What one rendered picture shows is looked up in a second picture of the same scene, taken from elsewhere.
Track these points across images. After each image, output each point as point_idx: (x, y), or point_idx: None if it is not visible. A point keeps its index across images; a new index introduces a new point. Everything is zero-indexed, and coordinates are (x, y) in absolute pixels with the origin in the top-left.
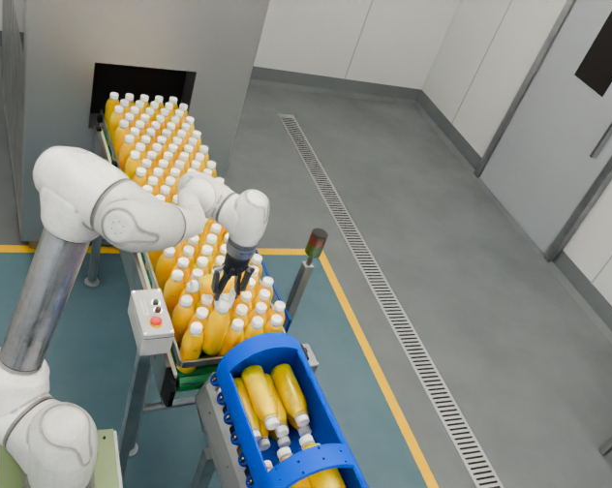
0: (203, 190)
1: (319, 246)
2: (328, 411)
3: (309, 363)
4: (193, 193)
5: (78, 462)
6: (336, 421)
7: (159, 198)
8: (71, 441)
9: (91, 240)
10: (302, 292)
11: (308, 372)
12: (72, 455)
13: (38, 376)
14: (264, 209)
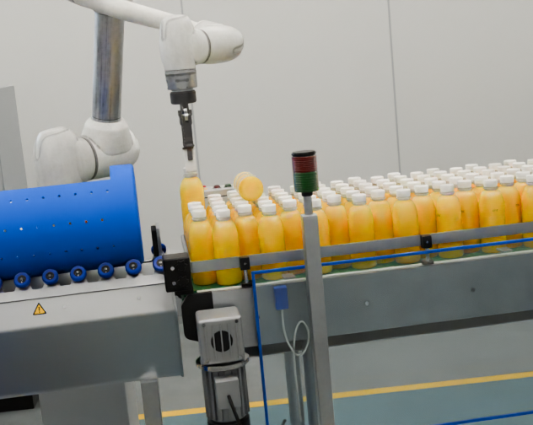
0: (194, 24)
1: (292, 168)
2: (24, 189)
3: (201, 316)
4: (169, 14)
5: (34, 152)
6: (13, 197)
7: (415, 172)
8: (39, 133)
9: (96, 11)
10: (307, 271)
11: (78, 183)
12: (34, 142)
13: (92, 122)
14: (162, 24)
